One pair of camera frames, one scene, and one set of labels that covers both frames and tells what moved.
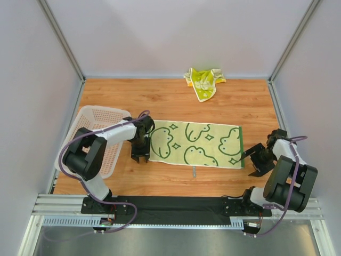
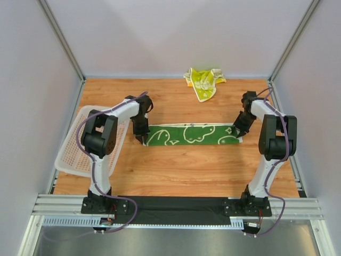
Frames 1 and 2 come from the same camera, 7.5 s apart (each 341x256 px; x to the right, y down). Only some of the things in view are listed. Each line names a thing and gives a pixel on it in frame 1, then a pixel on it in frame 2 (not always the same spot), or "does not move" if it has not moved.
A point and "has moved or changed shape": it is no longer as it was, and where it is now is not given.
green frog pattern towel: [197, 144] has moved or changed shape
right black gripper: [260, 159] to [242, 125]
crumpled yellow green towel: [204, 82] does not move
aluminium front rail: [70, 205] does not move
